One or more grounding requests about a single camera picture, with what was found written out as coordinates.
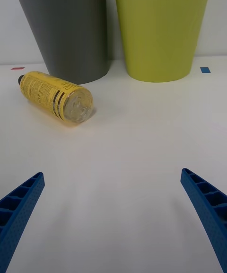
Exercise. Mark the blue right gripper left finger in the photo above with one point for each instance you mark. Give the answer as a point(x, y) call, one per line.
point(19, 221)

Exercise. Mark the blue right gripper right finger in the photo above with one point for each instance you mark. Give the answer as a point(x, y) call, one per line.
point(208, 213)

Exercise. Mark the yellow label plastic bottle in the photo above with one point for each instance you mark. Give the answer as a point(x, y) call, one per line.
point(45, 90)

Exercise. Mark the yellow-green plastic waste bin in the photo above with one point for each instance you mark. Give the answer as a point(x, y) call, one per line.
point(160, 27)

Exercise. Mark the grey plastic waste bin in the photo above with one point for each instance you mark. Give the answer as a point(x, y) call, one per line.
point(68, 24)

